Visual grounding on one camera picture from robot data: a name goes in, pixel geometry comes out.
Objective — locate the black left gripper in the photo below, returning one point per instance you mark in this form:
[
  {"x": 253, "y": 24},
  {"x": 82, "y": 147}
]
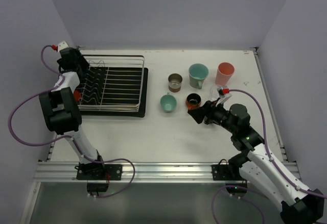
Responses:
[{"x": 74, "y": 59}]

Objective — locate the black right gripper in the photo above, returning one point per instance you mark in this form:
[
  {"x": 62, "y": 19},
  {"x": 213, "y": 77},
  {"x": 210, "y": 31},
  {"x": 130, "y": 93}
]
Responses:
[{"x": 207, "y": 112}]

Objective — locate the large green mug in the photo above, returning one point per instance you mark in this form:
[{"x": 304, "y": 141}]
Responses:
[{"x": 197, "y": 74}]

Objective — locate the orange mug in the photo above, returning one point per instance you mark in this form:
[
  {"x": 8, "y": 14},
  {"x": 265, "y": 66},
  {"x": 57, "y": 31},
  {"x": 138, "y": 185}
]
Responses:
[{"x": 77, "y": 96}]

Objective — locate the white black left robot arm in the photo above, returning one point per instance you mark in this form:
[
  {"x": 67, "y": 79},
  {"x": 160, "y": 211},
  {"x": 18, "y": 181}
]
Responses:
[{"x": 60, "y": 108}]

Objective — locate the aluminium right side rail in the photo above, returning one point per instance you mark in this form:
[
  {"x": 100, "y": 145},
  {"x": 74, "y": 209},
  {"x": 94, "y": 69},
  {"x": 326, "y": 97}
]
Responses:
[{"x": 278, "y": 135}]

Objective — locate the clear glass cup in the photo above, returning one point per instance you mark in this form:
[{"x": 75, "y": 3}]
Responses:
[{"x": 214, "y": 93}]

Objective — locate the black drip tray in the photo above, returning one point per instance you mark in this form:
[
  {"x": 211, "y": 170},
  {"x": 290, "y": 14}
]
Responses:
[{"x": 143, "y": 101}]

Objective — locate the blue cup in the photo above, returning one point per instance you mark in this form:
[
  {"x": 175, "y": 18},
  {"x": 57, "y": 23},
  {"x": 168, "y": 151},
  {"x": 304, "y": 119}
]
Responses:
[{"x": 80, "y": 72}]

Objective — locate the black controller box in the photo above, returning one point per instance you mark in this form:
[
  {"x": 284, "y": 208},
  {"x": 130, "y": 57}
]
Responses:
[
  {"x": 237, "y": 189},
  {"x": 96, "y": 188}
]

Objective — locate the left black controller box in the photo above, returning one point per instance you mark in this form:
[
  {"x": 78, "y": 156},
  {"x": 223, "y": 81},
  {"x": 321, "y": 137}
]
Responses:
[{"x": 96, "y": 188}]

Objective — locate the orange white-ringed cup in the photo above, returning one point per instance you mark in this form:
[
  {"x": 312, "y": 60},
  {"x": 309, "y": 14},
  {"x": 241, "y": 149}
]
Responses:
[{"x": 193, "y": 101}]

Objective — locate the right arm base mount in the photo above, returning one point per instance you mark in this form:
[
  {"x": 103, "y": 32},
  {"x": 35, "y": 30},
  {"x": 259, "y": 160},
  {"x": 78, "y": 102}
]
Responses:
[{"x": 224, "y": 171}]

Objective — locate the right black controller box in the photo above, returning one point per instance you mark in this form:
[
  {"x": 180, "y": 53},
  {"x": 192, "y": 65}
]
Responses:
[{"x": 237, "y": 189}]

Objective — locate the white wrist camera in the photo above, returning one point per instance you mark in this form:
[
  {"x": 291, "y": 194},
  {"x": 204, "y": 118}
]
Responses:
[
  {"x": 224, "y": 94},
  {"x": 62, "y": 45}
]

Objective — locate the white brown cup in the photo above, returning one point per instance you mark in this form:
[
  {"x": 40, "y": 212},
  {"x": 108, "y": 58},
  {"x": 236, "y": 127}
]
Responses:
[{"x": 175, "y": 82}]

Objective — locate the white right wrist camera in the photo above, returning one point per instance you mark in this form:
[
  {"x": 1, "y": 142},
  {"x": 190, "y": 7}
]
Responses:
[{"x": 224, "y": 94}]

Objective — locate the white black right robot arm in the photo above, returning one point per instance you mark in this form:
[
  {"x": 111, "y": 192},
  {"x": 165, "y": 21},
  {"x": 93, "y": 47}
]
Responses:
[{"x": 295, "y": 201}]

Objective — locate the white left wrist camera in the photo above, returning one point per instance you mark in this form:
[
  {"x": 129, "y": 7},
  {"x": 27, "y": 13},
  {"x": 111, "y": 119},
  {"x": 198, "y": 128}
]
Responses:
[{"x": 62, "y": 45}]

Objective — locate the metal wire dish rack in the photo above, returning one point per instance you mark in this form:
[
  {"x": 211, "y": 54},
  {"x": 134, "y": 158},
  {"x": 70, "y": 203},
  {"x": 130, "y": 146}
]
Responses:
[{"x": 94, "y": 60}]

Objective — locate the small green cup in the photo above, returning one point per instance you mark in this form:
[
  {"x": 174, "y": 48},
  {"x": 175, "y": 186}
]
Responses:
[{"x": 168, "y": 103}]

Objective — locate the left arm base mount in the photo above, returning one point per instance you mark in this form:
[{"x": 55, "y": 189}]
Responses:
[{"x": 96, "y": 171}]

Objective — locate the pink plastic cup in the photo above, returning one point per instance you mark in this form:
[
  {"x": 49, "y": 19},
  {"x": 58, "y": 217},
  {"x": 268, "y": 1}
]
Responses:
[{"x": 224, "y": 72}]

